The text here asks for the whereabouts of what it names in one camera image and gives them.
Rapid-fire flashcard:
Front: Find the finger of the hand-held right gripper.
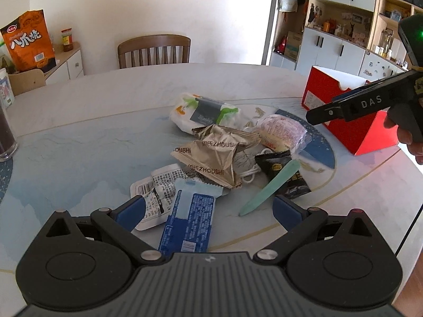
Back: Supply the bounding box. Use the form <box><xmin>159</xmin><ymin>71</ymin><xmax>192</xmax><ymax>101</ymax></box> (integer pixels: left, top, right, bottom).
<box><xmin>306</xmin><ymin>101</ymin><xmax>346</xmax><ymax>126</ymax></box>
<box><xmin>332</xmin><ymin>81</ymin><xmax>380</xmax><ymax>104</ymax></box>

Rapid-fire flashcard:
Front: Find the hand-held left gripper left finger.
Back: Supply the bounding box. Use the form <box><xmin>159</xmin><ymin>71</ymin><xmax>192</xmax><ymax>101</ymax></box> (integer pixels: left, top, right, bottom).
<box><xmin>41</xmin><ymin>195</ymin><xmax>166</xmax><ymax>266</ymax></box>

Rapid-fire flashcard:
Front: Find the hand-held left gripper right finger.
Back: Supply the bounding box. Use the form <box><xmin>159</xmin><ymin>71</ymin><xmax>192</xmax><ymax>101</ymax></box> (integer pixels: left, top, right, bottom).
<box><xmin>253</xmin><ymin>195</ymin><xmax>379</xmax><ymax>266</ymax></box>

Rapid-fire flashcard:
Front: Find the red cardboard box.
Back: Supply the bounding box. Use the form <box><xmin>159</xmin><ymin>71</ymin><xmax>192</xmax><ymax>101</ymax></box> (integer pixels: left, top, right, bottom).
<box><xmin>301</xmin><ymin>65</ymin><xmax>402</xmax><ymax>156</ymax></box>

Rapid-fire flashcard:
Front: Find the clear plastic snack bag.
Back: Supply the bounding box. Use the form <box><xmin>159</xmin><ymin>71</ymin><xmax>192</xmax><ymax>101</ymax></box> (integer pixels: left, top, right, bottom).
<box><xmin>258</xmin><ymin>114</ymin><xmax>313</xmax><ymax>154</ymax></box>

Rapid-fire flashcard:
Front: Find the silver snack bag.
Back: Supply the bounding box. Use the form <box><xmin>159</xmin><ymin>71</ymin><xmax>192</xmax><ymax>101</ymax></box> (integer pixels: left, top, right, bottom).
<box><xmin>192</xmin><ymin>124</ymin><xmax>261</xmax><ymax>150</ymax></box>

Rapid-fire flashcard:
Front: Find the beige snack wrapper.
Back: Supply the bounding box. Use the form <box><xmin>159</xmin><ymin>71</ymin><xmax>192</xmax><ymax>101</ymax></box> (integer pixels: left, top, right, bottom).
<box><xmin>170</xmin><ymin>132</ymin><xmax>243</xmax><ymax>189</ymax></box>

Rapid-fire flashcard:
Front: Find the white green snack bag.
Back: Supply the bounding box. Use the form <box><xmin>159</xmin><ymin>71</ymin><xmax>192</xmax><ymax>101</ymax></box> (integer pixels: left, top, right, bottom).
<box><xmin>169</xmin><ymin>92</ymin><xmax>239</xmax><ymax>136</ymax></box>

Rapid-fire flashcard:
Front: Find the white marble desktop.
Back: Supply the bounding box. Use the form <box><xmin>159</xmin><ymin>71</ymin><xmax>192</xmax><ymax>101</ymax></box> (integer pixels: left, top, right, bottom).
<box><xmin>0</xmin><ymin>62</ymin><xmax>423</xmax><ymax>304</ymax></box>

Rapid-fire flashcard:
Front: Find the person's right hand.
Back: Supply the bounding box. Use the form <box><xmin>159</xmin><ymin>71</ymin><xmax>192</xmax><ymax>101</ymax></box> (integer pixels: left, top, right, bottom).
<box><xmin>397</xmin><ymin>128</ymin><xmax>423</xmax><ymax>166</ymax></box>

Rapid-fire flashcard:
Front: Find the green plastic knife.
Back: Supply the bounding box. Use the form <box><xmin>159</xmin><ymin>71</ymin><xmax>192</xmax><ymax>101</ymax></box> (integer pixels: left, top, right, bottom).
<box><xmin>238</xmin><ymin>160</ymin><xmax>300</xmax><ymax>217</ymax></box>

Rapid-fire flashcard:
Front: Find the white barcode wrapper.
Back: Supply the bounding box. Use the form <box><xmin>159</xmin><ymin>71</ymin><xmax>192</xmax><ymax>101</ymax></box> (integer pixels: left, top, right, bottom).
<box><xmin>130</xmin><ymin>163</ymin><xmax>190</xmax><ymax>232</ymax></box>

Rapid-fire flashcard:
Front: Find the black snack packet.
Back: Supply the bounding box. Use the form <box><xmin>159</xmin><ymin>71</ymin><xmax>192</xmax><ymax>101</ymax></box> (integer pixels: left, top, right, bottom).
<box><xmin>254</xmin><ymin>150</ymin><xmax>312</xmax><ymax>200</ymax></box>

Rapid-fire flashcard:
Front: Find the blue snack wrapper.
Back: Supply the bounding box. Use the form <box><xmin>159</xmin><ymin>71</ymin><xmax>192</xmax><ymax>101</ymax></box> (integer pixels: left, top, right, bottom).
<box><xmin>158</xmin><ymin>178</ymin><xmax>223</xmax><ymax>256</ymax></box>

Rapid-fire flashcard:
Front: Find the white tote bag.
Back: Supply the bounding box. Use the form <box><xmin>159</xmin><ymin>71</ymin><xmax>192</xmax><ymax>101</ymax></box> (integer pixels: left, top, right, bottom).
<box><xmin>279</xmin><ymin>0</ymin><xmax>300</xmax><ymax>13</ymax></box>

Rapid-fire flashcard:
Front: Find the dark drink glass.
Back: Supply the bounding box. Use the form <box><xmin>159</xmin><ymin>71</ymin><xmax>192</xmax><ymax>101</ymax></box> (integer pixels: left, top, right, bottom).
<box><xmin>0</xmin><ymin>104</ymin><xmax>19</xmax><ymax>162</ymax></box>

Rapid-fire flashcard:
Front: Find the white sideboard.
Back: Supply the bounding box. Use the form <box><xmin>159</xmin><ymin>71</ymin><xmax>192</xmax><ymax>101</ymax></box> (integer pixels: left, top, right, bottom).
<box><xmin>43</xmin><ymin>41</ymin><xmax>85</xmax><ymax>85</ymax></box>

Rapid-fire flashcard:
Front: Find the brown wooden chair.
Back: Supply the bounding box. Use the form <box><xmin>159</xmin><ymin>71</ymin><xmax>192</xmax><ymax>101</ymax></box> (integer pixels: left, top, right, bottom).
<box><xmin>117</xmin><ymin>35</ymin><xmax>191</xmax><ymax>69</ymax></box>

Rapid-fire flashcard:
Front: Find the printed white container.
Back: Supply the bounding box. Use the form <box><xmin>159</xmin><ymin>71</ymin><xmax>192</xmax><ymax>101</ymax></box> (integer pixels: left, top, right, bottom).
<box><xmin>0</xmin><ymin>68</ymin><xmax>15</xmax><ymax>108</ymax></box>

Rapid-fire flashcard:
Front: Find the red-lidded jar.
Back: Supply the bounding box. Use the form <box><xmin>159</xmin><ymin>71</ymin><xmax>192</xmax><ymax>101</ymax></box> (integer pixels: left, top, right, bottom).
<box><xmin>60</xmin><ymin>28</ymin><xmax>74</xmax><ymax>53</ymax></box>

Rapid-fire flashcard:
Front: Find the orange snack bag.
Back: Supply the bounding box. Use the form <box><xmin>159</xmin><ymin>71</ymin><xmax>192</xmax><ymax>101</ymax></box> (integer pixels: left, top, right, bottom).
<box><xmin>0</xmin><ymin>9</ymin><xmax>55</xmax><ymax>72</ymax></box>

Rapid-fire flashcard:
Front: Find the white wood wall cabinet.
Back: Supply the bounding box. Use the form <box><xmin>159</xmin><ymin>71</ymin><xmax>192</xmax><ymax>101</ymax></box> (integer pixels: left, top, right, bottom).
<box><xmin>269</xmin><ymin>0</ymin><xmax>423</xmax><ymax>76</ymax></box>

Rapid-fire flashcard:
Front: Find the white cord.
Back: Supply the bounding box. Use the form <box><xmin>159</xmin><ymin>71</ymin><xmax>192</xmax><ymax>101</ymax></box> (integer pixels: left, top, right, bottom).
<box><xmin>240</xmin><ymin>148</ymin><xmax>275</xmax><ymax>184</ymax></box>

